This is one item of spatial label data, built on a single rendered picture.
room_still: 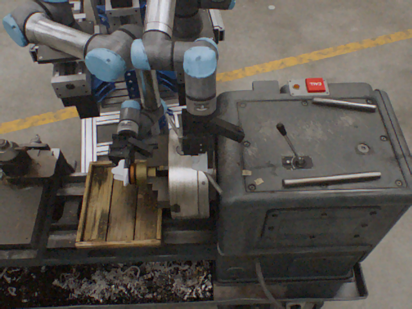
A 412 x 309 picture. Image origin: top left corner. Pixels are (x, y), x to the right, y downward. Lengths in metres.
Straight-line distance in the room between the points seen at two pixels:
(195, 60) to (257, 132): 0.44
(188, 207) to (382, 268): 1.54
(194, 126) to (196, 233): 0.59
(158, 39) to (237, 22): 2.73
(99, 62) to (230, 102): 0.43
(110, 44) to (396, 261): 1.99
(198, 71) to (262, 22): 2.88
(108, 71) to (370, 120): 0.85
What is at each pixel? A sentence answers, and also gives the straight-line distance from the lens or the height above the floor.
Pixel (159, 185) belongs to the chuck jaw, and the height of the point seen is 1.11.
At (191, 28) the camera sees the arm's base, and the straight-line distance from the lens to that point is 1.74.
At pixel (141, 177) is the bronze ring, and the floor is 1.11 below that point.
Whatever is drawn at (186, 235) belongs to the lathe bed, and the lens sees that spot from 1.53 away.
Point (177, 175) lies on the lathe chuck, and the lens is 1.25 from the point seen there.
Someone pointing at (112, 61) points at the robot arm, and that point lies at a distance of 1.31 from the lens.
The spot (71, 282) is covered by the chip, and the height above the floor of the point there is 0.55.
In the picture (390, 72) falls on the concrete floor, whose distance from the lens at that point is 3.58.
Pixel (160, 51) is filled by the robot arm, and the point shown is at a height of 1.58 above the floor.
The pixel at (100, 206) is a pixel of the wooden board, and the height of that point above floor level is 0.88.
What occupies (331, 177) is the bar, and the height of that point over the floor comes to 1.28.
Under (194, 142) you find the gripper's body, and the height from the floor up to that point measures 1.43.
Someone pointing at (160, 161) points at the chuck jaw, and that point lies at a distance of 1.38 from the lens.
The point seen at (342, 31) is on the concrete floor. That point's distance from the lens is 3.84.
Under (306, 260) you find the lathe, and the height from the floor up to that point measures 0.77.
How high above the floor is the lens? 2.26
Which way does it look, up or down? 55 degrees down
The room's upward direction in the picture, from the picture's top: straight up
